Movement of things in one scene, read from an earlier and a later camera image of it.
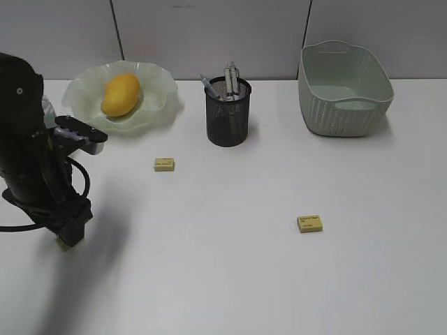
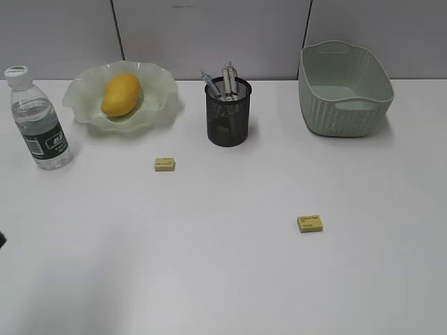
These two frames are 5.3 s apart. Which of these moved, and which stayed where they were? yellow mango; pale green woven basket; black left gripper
Moved: black left gripper
Stayed: pale green woven basket; yellow mango
